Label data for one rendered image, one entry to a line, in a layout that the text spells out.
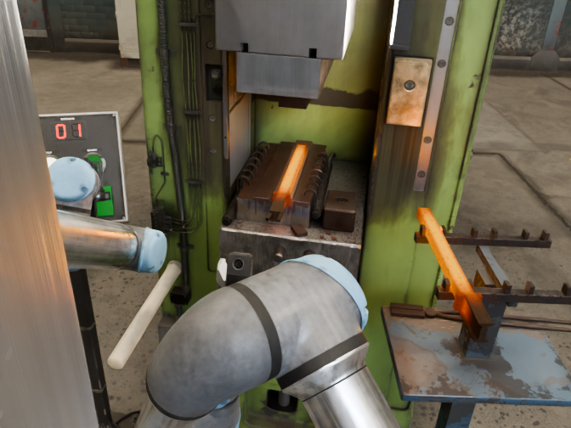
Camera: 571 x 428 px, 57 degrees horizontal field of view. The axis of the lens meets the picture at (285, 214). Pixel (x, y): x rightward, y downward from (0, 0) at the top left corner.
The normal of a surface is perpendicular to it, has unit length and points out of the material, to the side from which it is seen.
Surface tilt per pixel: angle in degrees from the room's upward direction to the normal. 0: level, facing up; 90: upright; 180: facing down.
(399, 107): 90
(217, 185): 90
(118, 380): 0
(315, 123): 90
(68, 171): 60
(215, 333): 41
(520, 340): 0
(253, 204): 90
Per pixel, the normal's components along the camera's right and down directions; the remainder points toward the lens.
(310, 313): 0.36, -0.35
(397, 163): -0.17, 0.47
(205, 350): -0.27, -0.11
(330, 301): 0.52, -0.43
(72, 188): 0.25, -0.02
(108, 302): 0.04, -0.87
